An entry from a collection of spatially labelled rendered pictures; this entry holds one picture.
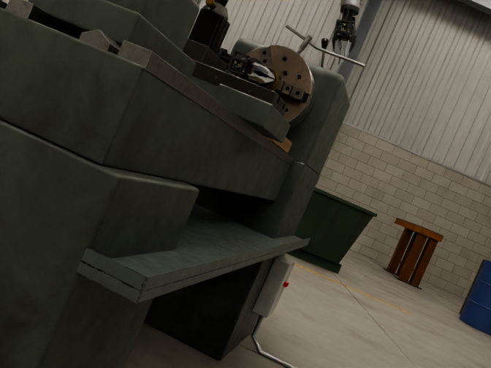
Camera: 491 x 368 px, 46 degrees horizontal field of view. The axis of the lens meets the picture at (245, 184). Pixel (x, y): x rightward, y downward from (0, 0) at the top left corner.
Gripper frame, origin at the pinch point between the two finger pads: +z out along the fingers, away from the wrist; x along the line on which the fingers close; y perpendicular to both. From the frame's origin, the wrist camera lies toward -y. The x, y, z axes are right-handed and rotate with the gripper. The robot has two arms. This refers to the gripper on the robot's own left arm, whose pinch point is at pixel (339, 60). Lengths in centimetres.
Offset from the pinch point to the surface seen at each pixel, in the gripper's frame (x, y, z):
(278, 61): -21.2, 11.3, 6.5
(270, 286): -13, -31, 96
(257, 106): -7, 89, 37
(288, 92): -14.0, 17.3, 18.6
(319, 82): -6.5, -4.2, 8.7
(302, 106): -8.9, 11.3, 22.0
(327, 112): -1.1, -5.5, 19.7
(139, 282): -4, 146, 74
